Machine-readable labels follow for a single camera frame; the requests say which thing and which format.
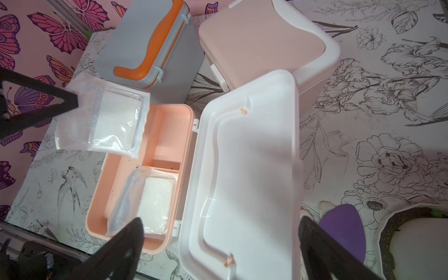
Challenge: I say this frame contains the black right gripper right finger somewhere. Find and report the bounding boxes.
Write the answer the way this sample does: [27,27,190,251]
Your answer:
[298,217,381,280]

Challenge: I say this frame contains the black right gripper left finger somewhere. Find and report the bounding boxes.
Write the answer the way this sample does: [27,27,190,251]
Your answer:
[66,218,144,280]

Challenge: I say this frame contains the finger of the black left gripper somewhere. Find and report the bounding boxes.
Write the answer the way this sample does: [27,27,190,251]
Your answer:
[1,67,79,138]

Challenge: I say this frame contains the white and peach first aid box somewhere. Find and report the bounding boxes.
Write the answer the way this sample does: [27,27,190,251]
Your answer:
[86,70,303,280]

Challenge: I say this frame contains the grey and orange first aid box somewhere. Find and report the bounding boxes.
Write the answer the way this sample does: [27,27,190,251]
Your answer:
[96,1,204,104]

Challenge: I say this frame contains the pink first aid box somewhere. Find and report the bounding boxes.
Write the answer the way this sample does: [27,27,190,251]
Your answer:
[198,0,341,115]

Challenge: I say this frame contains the purple and pink brush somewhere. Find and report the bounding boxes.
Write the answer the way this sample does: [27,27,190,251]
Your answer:
[318,204,366,263]

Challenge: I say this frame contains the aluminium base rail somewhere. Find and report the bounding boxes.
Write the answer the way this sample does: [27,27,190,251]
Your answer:
[1,218,144,280]

